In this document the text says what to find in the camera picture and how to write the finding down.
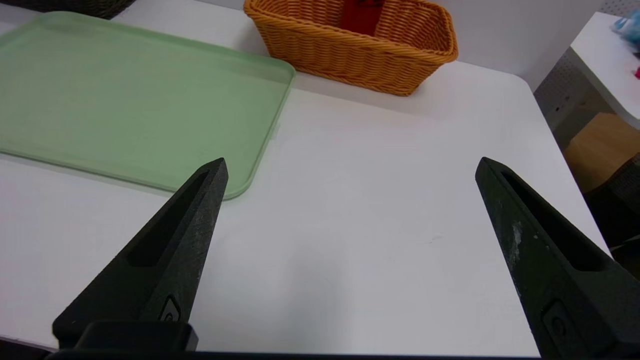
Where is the white side table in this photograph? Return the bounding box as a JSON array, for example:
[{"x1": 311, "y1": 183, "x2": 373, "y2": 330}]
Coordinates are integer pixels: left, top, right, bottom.
[{"x1": 534, "y1": 11, "x2": 640, "y2": 132}]

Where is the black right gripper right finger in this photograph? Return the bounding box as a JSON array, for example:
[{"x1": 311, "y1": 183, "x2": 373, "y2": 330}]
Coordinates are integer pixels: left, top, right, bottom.
[{"x1": 475, "y1": 156, "x2": 640, "y2": 358}]

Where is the orange wicker basket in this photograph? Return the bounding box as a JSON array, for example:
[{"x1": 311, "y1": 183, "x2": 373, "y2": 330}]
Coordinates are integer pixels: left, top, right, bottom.
[{"x1": 243, "y1": 0, "x2": 459, "y2": 97}]

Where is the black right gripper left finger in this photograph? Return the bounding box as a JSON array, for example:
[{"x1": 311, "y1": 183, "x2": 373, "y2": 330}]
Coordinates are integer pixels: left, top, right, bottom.
[{"x1": 52, "y1": 157, "x2": 229, "y2": 351}]

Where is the light blue plush toy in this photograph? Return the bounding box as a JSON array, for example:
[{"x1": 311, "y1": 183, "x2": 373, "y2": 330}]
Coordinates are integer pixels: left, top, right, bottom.
[{"x1": 612, "y1": 9, "x2": 640, "y2": 51}]

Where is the light green plastic tray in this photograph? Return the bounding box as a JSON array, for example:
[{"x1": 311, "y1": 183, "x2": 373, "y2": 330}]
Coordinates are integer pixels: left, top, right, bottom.
[{"x1": 0, "y1": 11, "x2": 296, "y2": 201}]

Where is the red soda can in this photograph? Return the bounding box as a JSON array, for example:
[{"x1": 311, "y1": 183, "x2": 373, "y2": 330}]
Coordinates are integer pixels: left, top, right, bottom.
[{"x1": 340, "y1": 0, "x2": 386, "y2": 37}]

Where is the dark brown wicker basket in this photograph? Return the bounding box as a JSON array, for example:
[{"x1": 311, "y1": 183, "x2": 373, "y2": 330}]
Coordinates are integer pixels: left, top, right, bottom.
[{"x1": 0, "y1": 0, "x2": 137, "y2": 21}]

